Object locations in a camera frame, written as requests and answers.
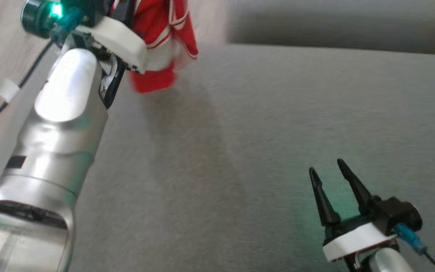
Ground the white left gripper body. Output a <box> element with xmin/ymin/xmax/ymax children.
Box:
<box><xmin>76</xmin><ymin>17</ymin><xmax>148</xmax><ymax>110</ymax></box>

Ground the grey fabric sofa seat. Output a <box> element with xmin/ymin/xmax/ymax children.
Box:
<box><xmin>0</xmin><ymin>42</ymin><xmax>435</xmax><ymax>272</ymax></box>

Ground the white cable clip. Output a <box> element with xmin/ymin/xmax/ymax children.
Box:
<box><xmin>0</xmin><ymin>78</ymin><xmax>20</xmax><ymax>103</ymax></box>

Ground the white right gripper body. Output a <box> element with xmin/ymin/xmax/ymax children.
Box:
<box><xmin>322</xmin><ymin>215</ymin><xmax>398</xmax><ymax>271</ymax></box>

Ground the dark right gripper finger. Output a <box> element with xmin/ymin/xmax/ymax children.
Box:
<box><xmin>309</xmin><ymin>167</ymin><xmax>341</xmax><ymax>227</ymax></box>
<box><xmin>337</xmin><ymin>159</ymin><xmax>373</xmax><ymax>216</ymax></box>

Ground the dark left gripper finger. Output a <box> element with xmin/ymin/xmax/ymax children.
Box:
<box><xmin>117</xmin><ymin>0</ymin><xmax>135</xmax><ymax>23</ymax></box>

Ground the red white sports jersey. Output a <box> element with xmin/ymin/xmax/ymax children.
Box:
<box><xmin>112</xmin><ymin>0</ymin><xmax>199</xmax><ymax>93</ymax></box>

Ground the grey sofa section cushion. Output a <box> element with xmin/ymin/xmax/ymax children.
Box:
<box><xmin>225</xmin><ymin>0</ymin><xmax>435</xmax><ymax>56</ymax></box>

